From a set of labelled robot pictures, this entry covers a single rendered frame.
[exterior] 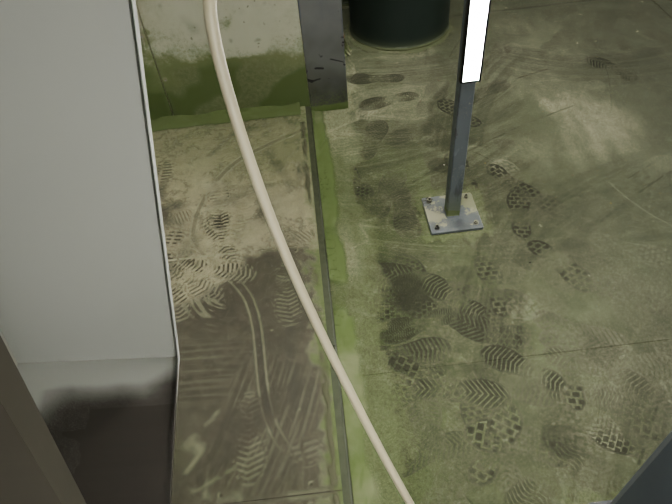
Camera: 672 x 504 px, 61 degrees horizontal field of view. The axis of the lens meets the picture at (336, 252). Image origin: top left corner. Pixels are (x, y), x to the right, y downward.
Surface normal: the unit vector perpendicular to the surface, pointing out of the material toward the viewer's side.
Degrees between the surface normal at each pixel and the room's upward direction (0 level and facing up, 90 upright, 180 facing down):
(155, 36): 90
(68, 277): 90
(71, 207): 90
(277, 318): 0
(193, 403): 0
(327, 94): 90
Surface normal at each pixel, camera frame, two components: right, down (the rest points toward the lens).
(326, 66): 0.09, 0.73
